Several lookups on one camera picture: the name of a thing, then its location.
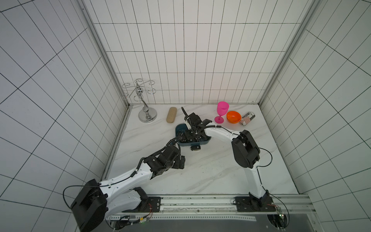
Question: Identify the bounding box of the black car key top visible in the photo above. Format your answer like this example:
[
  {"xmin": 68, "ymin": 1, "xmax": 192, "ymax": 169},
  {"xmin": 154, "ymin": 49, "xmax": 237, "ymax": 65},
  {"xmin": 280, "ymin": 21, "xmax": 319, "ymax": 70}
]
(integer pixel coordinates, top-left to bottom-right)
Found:
[{"xmin": 190, "ymin": 145, "xmax": 201, "ymax": 151}]

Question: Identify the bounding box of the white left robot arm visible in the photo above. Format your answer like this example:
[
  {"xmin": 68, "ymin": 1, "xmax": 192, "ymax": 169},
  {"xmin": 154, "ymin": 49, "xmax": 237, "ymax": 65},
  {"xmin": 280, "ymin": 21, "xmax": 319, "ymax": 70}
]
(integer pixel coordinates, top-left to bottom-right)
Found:
[{"xmin": 70, "ymin": 142, "xmax": 185, "ymax": 232}]

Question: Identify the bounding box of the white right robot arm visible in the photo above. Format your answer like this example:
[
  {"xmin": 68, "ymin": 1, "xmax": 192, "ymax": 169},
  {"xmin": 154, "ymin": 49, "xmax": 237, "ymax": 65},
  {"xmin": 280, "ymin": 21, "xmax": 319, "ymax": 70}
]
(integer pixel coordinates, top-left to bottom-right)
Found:
[{"xmin": 182, "ymin": 109, "xmax": 270, "ymax": 207}]

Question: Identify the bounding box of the teal storage box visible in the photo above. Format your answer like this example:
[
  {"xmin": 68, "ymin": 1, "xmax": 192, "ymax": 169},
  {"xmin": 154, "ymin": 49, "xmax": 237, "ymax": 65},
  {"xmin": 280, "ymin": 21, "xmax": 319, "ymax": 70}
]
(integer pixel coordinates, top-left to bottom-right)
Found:
[{"xmin": 175, "ymin": 123, "xmax": 211, "ymax": 147}]

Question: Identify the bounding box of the beige glasses case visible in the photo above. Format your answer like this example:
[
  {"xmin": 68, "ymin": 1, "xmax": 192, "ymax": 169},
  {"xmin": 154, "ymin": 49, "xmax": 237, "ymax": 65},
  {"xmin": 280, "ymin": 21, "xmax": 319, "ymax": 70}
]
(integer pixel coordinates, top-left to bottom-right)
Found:
[{"xmin": 166, "ymin": 107, "xmax": 177, "ymax": 123}]

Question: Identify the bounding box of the pink plastic goblet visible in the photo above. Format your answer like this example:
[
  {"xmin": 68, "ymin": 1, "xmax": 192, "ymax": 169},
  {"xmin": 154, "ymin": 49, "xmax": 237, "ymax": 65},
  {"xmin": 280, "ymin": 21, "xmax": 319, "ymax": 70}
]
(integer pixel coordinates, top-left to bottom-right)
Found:
[{"xmin": 214, "ymin": 101, "xmax": 230, "ymax": 124}]

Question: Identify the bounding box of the orange plastic bowl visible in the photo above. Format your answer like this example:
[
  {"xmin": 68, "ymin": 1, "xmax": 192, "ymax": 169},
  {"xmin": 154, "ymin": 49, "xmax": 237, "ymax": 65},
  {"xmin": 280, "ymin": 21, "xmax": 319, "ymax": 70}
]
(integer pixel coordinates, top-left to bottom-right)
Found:
[{"xmin": 226, "ymin": 111, "xmax": 242, "ymax": 124}]

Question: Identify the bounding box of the silver metal cup stand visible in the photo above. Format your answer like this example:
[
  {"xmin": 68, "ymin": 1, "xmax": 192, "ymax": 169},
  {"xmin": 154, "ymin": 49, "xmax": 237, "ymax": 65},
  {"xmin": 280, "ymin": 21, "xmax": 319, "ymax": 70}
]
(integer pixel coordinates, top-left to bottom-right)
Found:
[{"xmin": 121, "ymin": 78, "xmax": 157, "ymax": 123}]

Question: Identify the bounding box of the striped drink can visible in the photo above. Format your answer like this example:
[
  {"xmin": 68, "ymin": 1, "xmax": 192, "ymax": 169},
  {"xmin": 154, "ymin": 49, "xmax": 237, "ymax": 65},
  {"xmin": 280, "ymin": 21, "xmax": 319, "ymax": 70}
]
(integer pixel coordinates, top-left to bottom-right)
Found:
[{"xmin": 239, "ymin": 112, "xmax": 256, "ymax": 126}]

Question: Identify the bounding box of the aluminium mounting rail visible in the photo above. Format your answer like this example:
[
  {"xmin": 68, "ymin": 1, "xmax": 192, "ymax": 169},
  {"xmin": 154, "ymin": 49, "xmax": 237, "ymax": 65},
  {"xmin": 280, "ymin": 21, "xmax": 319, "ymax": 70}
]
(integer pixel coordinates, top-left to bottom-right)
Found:
[{"xmin": 103, "ymin": 194, "xmax": 317, "ymax": 221}]

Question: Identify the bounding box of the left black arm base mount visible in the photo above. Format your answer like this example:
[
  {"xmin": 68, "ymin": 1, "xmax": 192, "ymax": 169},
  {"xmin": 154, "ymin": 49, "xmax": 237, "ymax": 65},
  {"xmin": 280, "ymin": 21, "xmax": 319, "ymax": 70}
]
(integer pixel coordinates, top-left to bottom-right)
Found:
[{"xmin": 121, "ymin": 187, "xmax": 161, "ymax": 213}]

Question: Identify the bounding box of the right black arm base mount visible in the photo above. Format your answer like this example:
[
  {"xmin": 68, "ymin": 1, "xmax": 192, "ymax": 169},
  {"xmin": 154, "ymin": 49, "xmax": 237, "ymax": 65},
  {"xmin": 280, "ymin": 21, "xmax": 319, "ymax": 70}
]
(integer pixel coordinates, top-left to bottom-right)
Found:
[{"xmin": 233, "ymin": 190, "xmax": 276, "ymax": 213}]

